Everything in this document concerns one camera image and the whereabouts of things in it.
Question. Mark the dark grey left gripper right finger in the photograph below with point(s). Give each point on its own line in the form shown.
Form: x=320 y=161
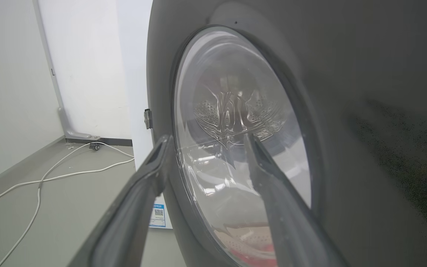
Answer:
x=291 y=222

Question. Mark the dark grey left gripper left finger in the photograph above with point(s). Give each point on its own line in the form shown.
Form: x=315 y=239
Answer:
x=132 y=215

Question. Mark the grey washing machine door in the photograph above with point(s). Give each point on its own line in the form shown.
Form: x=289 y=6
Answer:
x=347 y=111

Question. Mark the white washing machine body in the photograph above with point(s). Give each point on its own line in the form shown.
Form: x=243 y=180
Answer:
x=133 y=74

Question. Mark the blue and white label sticker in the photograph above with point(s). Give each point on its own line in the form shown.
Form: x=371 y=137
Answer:
x=157 y=216

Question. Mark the small black caster wheel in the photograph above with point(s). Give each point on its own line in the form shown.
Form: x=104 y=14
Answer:
x=95 y=146

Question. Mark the grey metal post with foot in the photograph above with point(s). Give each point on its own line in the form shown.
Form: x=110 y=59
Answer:
x=63 y=107

